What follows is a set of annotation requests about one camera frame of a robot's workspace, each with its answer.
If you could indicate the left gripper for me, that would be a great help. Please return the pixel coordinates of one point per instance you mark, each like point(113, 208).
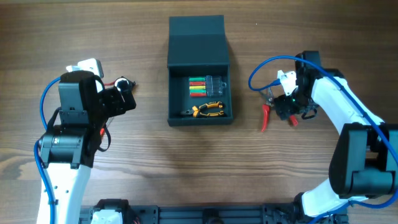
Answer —
point(117, 100)

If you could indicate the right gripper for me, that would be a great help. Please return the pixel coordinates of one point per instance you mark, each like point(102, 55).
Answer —
point(282, 108)

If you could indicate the black round tape measure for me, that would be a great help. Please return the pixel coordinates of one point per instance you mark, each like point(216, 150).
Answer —
point(122, 84)

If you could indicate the red handled cutters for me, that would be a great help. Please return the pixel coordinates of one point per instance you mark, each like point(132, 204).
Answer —
point(265, 116)

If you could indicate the orange black pliers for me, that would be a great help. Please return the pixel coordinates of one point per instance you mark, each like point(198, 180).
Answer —
point(206, 110)

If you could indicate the clear case coloured screwdrivers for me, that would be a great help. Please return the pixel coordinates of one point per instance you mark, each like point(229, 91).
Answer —
point(207, 86)

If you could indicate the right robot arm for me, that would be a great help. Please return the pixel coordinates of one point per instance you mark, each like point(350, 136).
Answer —
point(363, 168)

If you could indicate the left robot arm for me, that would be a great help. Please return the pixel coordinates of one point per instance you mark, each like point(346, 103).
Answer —
point(65, 153)

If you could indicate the dark green open box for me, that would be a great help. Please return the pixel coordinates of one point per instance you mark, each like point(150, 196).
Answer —
point(197, 47)

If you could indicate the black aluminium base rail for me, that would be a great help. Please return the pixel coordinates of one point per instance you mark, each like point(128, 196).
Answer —
point(119, 211)

